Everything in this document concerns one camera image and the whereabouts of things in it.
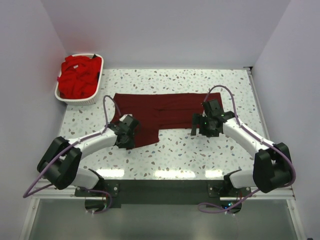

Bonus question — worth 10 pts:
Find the dark red t shirt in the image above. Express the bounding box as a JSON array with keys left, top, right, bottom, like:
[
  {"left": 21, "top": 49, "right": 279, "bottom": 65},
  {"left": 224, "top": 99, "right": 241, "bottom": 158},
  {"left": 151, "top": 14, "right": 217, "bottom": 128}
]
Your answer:
[{"left": 111, "top": 93, "right": 207, "bottom": 148}]

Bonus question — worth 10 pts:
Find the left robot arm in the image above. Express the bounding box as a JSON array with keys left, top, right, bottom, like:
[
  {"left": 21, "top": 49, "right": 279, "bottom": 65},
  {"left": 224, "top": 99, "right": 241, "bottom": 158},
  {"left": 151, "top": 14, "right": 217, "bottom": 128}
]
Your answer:
[{"left": 37, "top": 114, "right": 140, "bottom": 190}]

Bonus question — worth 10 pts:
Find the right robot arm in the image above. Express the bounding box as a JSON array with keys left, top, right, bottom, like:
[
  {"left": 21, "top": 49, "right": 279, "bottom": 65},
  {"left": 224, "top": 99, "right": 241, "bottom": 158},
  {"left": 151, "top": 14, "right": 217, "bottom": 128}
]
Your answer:
[{"left": 190, "top": 99, "right": 296, "bottom": 193}]

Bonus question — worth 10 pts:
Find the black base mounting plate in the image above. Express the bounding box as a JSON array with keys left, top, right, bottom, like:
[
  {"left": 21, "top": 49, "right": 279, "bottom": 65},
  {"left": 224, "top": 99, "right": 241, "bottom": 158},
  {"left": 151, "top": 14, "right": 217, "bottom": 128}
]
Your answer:
[{"left": 74, "top": 179, "right": 251, "bottom": 211}]

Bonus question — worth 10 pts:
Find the bright red t shirt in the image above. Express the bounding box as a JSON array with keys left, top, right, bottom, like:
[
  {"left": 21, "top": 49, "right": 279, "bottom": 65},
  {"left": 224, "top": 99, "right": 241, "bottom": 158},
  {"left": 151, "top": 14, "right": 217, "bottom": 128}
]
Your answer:
[{"left": 57, "top": 55, "right": 102, "bottom": 100}]

